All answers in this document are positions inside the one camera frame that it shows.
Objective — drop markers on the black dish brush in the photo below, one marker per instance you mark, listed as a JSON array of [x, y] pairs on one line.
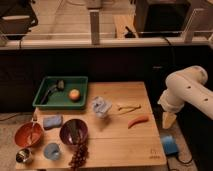
[[58, 86]]

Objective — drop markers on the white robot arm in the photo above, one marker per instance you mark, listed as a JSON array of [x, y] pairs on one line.
[[185, 86]]

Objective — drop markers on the blue box on floor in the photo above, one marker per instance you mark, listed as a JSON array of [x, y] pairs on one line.
[[169, 145]]

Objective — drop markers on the blue sponge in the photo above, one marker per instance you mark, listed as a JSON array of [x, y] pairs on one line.
[[52, 122]]

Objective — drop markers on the peach fruit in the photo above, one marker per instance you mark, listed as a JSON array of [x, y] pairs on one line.
[[74, 94]]

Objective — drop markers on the blue cup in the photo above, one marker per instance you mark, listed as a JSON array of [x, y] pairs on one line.
[[52, 151]]

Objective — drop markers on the yellow green bean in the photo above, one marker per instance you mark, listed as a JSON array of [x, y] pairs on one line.
[[121, 107]]

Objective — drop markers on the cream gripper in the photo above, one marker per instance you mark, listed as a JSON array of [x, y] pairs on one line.
[[168, 119]]

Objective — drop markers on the purple bowl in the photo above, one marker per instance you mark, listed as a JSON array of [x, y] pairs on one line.
[[65, 135]]

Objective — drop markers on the metal cup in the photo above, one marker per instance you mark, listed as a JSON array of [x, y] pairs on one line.
[[24, 156]]

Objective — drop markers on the bunch of dark grapes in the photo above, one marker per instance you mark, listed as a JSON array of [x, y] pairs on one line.
[[79, 157]]

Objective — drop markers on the dark eraser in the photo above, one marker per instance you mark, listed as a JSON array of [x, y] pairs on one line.
[[74, 132]]

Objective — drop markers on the orange bowl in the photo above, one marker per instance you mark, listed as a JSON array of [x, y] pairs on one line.
[[29, 135]]

